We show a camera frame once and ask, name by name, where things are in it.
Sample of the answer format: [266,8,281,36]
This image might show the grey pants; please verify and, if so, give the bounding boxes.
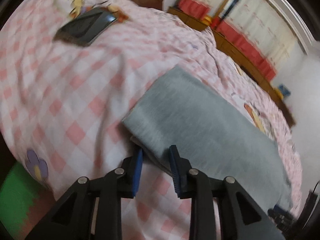
[122,67,293,211]

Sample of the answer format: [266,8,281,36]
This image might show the blue box on cabinet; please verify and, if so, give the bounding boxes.
[278,84,291,99]

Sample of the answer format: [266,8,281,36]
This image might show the long wooden low cabinet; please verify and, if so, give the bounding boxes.
[167,7,296,128]

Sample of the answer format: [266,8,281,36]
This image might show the pink checkered bed sheet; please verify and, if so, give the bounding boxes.
[1,0,302,239]

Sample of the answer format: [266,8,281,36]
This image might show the red and white curtain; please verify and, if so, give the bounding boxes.
[177,0,297,81]

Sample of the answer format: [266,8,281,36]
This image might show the yellow toy on cabinet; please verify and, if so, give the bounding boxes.
[201,15,214,26]

